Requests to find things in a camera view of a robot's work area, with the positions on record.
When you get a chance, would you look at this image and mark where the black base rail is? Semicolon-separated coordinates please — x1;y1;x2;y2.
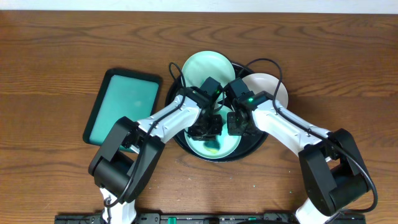
54;212;366;224

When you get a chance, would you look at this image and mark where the white plate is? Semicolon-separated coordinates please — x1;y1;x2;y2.
242;73;289;108

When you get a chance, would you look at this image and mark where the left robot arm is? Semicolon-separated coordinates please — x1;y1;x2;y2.
88;77;223;223

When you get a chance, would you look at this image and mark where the green scrubbing sponge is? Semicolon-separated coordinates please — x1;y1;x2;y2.
201;140;221;156

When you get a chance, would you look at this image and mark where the black round tray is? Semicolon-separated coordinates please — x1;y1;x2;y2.
165;61;268;162

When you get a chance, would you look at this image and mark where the mint plate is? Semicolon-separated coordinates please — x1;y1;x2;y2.
181;50;236;103
184;106;241;159

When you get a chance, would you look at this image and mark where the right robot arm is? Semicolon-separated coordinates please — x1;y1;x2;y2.
225;78;373;223

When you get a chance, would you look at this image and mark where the black rectangular tray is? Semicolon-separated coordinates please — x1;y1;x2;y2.
82;68;163;150

